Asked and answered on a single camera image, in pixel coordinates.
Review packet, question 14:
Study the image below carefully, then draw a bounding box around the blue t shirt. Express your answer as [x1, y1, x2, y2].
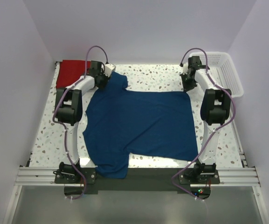
[83, 73, 198, 179]

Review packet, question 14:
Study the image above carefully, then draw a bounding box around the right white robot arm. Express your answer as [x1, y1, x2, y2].
[180, 56, 231, 183]

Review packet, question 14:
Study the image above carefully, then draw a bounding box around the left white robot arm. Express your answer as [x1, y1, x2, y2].
[53, 60, 116, 185]

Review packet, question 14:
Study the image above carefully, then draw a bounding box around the folded red t shirt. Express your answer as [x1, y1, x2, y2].
[55, 60, 85, 89]

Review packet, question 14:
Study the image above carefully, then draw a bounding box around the white plastic basket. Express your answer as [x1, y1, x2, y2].
[189, 51, 244, 98]

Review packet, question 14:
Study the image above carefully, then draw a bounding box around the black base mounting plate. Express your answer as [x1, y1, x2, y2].
[53, 164, 220, 199]

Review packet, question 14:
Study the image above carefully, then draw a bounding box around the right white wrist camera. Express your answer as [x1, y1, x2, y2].
[180, 63, 188, 75]

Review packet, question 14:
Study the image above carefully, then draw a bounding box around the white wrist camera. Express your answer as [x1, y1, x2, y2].
[104, 63, 116, 77]
[180, 63, 188, 75]

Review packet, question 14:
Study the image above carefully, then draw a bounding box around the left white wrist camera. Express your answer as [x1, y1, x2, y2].
[104, 63, 116, 77]

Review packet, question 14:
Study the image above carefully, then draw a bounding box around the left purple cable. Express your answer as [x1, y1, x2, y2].
[52, 45, 109, 200]

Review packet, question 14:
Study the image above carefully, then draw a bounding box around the aluminium frame rail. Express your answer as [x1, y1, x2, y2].
[14, 151, 262, 187]

